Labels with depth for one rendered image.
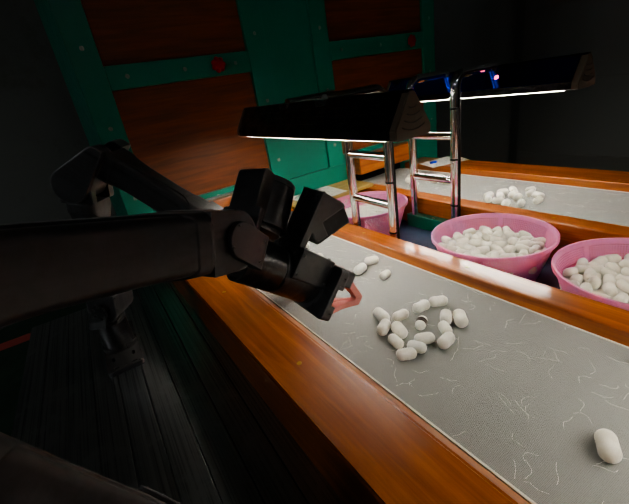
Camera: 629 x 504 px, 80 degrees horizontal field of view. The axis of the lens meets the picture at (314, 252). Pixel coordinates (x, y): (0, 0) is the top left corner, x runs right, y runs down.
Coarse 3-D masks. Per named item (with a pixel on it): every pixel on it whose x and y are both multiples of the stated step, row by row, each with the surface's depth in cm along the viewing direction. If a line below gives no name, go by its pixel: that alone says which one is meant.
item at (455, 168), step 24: (432, 72) 109; (456, 72) 94; (480, 72) 97; (456, 96) 95; (456, 120) 97; (408, 144) 112; (456, 144) 99; (456, 168) 102; (456, 192) 105; (408, 216) 122; (432, 216) 117; (456, 216) 107
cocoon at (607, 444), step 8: (600, 432) 40; (608, 432) 40; (600, 440) 39; (608, 440) 39; (616, 440) 39; (600, 448) 39; (608, 448) 38; (616, 448) 38; (600, 456) 39; (608, 456) 38; (616, 456) 38
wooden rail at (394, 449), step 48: (192, 288) 86; (240, 288) 82; (240, 336) 66; (288, 336) 63; (288, 384) 53; (336, 384) 52; (336, 432) 45; (384, 432) 44; (432, 432) 43; (336, 480) 46; (384, 480) 38; (432, 480) 38; (480, 480) 37
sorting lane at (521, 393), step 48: (336, 240) 105; (384, 288) 77; (432, 288) 75; (336, 336) 65; (384, 336) 63; (480, 336) 60; (528, 336) 58; (576, 336) 56; (384, 384) 54; (432, 384) 52; (480, 384) 51; (528, 384) 50; (576, 384) 48; (624, 384) 47; (480, 432) 44; (528, 432) 43; (576, 432) 43; (624, 432) 42; (528, 480) 39; (576, 480) 38; (624, 480) 37
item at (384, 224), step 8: (368, 192) 133; (376, 192) 132; (384, 192) 130; (344, 200) 132; (400, 200) 124; (400, 208) 112; (368, 216) 110; (376, 216) 109; (384, 216) 111; (400, 216) 116; (368, 224) 112; (376, 224) 112; (384, 224) 113; (384, 232) 115
